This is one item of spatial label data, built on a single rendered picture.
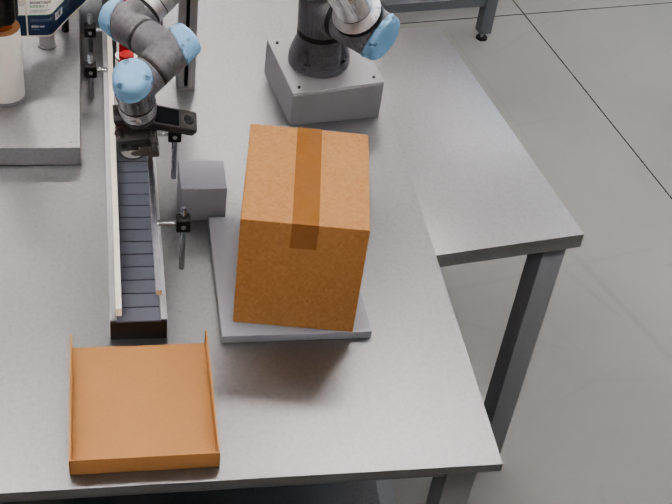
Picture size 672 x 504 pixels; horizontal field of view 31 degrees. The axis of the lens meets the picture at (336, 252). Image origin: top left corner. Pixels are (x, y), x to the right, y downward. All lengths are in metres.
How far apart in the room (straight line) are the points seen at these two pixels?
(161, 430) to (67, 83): 1.05
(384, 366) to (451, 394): 0.14
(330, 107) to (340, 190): 0.67
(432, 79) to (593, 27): 2.19
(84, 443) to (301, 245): 0.53
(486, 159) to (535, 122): 1.68
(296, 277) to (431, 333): 0.33
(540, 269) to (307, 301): 0.71
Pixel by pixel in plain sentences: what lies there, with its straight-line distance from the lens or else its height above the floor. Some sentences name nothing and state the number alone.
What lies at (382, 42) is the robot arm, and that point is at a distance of 2.78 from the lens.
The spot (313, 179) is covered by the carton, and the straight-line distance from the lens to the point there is 2.30.
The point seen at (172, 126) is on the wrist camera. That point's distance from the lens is 2.46.
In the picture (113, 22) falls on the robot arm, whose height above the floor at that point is 1.27.
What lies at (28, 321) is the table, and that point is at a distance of 2.42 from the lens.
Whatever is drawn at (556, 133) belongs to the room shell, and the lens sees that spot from 4.57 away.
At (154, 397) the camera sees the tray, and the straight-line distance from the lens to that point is 2.27.
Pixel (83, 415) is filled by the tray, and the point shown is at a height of 0.83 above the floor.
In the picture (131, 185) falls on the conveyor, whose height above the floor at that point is 0.88.
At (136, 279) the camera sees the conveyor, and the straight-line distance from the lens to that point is 2.42.
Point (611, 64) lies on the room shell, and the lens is 5.07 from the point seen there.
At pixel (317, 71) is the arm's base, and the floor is 0.95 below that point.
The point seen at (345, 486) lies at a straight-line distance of 2.94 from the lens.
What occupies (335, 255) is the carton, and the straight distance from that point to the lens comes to 2.25.
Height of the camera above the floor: 2.55
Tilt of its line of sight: 41 degrees down
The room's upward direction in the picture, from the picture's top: 9 degrees clockwise
